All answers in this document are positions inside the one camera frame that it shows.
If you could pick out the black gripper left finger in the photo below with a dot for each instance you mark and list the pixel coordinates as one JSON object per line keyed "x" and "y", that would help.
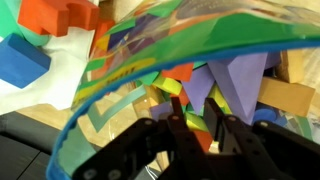
{"x": 150, "y": 153}

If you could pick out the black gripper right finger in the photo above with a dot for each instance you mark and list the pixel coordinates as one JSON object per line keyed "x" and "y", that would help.
{"x": 266, "y": 153}

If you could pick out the large purple triangular foam block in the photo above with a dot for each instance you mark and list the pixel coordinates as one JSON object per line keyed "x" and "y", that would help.
{"x": 240, "y": 86}

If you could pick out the clear jar of toys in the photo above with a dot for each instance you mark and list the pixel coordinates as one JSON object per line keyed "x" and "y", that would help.
{"x": 233, "y": 30}

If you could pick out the round blue foam block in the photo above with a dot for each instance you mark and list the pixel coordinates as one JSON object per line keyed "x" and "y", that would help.
{"x": 265, "y": 115}

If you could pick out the long tan foam block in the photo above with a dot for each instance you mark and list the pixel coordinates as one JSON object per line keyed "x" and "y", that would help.
{"x": 286, "y": 96}

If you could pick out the yellow foam block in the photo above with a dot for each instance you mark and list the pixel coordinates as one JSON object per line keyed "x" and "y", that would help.
{"x": 168, "y": 85}

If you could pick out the flat purple foam block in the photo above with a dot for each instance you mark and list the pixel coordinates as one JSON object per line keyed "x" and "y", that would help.
{"x": 198, "y": 86}

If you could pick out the small red foam block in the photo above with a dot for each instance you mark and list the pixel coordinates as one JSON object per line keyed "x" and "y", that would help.
{"x": 180, "y": 71}

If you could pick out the short tan foam block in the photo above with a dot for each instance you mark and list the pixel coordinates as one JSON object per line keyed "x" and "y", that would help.
{"x": 291, "y": 66}

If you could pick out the blue rectangular foam block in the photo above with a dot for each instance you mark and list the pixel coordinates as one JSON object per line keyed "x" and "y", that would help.
{"x": 20, "y": 60}

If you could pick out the red notched foam block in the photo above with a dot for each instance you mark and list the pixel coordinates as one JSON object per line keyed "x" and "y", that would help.
{"x": 50, "y": 16}

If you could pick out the white cloth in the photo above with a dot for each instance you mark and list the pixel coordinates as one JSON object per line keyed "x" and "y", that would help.
{"x": 56, "y": 76}

